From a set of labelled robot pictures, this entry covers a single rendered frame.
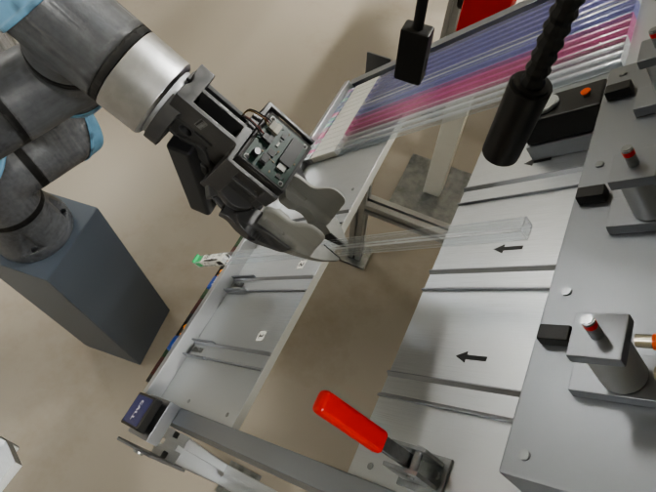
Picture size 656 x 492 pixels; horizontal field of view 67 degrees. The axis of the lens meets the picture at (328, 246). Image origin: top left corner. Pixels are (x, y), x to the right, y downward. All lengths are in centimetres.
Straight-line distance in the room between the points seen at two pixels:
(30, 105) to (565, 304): 46
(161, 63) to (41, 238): 71
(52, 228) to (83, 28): 70
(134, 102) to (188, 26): 203
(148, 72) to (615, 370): 37
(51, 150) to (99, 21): 58
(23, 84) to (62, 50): 9
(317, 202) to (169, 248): 124
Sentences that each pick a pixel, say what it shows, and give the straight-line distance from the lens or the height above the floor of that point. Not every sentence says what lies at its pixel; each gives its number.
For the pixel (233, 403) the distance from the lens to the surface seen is 60.
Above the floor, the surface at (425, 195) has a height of 1.
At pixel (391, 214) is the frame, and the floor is 32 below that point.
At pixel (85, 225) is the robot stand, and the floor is 55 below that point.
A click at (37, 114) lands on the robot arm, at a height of 108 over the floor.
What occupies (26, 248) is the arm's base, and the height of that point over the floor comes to 58.
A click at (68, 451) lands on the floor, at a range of 158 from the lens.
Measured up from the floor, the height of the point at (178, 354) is 73.
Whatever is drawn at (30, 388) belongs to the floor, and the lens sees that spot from 168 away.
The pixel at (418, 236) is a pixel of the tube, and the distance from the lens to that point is 43.
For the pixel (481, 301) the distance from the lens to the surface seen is 45.
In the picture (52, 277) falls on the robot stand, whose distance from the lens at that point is 111.
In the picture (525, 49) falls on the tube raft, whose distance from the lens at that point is 72.
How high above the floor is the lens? 141
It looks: 60 degrees down
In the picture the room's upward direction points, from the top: straight up
